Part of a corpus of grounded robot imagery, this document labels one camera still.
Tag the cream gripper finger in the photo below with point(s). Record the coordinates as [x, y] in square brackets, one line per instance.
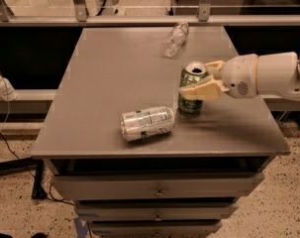
[215, 68]
[207, 88]

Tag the metal window rail frame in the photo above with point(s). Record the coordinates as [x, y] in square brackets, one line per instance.
[149, 12]

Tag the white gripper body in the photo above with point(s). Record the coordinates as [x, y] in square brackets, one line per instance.
[239, 73]

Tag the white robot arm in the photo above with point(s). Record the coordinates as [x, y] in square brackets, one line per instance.
[277, 74]

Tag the grey drawer cabinet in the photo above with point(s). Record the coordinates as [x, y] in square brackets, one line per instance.
[117, 70]

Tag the top grey drawer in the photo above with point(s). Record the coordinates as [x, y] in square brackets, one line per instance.
[156, 186]

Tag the grey drawer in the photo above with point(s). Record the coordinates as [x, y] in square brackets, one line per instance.
[157, 211]
[139, 228]
[156, 186]

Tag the green soda can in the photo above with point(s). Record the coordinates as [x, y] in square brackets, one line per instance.
[191, 73]

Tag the clear plastic water bottle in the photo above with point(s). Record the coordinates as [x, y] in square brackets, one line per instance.
[172, 43]

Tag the middle grey drawer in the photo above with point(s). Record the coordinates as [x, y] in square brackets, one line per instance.
[157, 211]

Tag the white 7up can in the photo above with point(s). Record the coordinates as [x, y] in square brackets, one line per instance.
[144, 123]

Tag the bottom grey drawer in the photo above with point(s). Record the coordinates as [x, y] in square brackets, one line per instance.
[139, 228]

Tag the white power plug adapter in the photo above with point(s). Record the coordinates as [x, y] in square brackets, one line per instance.
[7, 91]

